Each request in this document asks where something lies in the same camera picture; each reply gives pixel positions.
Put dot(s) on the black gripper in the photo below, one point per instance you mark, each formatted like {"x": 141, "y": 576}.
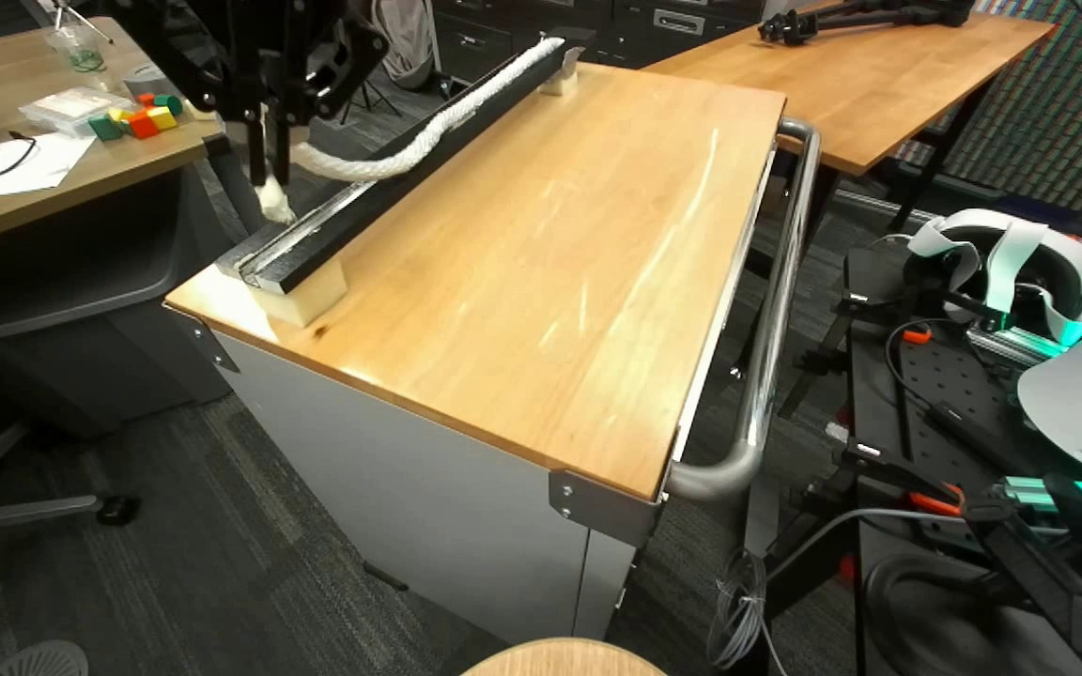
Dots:
{"x": 318, "y": 40}

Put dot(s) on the yellow toy block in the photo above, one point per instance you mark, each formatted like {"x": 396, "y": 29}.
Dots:
{"x": 161, "y": 115}

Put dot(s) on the long black grooved bar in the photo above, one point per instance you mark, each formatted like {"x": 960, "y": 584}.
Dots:
{"x": 318, "y": 229}

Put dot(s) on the red toy block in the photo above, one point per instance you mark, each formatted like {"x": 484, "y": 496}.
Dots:
{"x": 141, "y": 127}

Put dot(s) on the grey fabric bag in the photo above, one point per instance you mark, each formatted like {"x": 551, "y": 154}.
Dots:
{"x": 411, "y": 40}

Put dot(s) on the wooden office desk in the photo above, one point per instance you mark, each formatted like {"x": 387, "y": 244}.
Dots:
{"x": 129, "y": 168}

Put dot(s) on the green toy block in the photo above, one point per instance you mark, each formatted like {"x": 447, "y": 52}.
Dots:
{"x": 108, "y": 127}

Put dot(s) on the cream foam block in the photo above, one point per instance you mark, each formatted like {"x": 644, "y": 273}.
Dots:
{"x": 300, "y": 297}
{"x": 562, "y": 79}

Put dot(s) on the clear plastic cup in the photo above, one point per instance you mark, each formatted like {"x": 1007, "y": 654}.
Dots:
{"x": 77, "y": 48}

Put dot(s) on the white plastic container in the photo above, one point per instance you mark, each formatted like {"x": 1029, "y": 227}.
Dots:
{"x": 64, "y": 110}

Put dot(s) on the white paper sheets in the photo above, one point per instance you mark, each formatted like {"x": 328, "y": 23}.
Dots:
{"x": 1, "y": 163}

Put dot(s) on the black storage cabinet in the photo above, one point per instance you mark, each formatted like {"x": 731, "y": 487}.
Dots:
{"x": 590, "y": 23}

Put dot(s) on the steel tool cart wooden top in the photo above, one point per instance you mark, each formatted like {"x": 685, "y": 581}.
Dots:
{"x": 441, "y": 501}

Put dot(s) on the grey mesh office chair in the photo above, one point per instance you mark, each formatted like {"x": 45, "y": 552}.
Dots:
{"x": 29, "y": 511}

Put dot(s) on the wooden work table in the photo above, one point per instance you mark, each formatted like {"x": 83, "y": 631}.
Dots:
{"x": 864, "y": 75}

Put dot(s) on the black tripod lying flat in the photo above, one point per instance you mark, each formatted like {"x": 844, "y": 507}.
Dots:
{"x": 864, "y": 16}

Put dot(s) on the round wooden stool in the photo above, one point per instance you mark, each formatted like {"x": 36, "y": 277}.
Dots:
{"x": 566, "y": 660}

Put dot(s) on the black clamp orange grip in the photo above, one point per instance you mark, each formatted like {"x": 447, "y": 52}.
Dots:
{"x": 910, "y": 337}
{"x": 928, "y": 501}

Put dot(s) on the white VR headset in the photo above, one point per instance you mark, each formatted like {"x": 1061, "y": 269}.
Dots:
{"x": 1005, "y": 269}

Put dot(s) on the grey duct tape roll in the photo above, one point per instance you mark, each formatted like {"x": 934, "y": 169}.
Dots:
{"x": 149, "y": 85}

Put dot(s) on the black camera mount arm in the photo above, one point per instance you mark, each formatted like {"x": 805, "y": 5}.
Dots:
{"x": 1041, "y": 566}

